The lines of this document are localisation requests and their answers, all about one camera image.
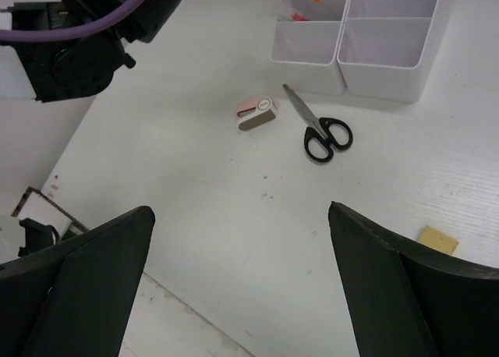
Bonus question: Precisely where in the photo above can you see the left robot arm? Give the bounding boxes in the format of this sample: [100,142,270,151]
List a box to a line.
[1,0,182,103]

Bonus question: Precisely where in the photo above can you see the black handled scissors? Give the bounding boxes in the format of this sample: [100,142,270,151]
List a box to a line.
[282,84,353,164]

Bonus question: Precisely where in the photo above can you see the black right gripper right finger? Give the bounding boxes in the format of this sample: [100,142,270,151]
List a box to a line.
[328,202,498,356]

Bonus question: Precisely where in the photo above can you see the left white compartment organizer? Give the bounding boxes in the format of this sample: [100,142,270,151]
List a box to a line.
[271,0,349,96]

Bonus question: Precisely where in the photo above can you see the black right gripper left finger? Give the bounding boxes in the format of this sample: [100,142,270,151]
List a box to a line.
[1,206,155,356]

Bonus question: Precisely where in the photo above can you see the white compartment organizer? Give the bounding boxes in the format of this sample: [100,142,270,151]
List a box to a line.
[271,0,349,96]
[337,0,452,103]

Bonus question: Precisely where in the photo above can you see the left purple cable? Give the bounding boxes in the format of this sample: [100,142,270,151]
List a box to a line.
[0,0,159,43]

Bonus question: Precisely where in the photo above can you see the right white compartment organizer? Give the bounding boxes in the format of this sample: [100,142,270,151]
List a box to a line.
[337,0,452,103]

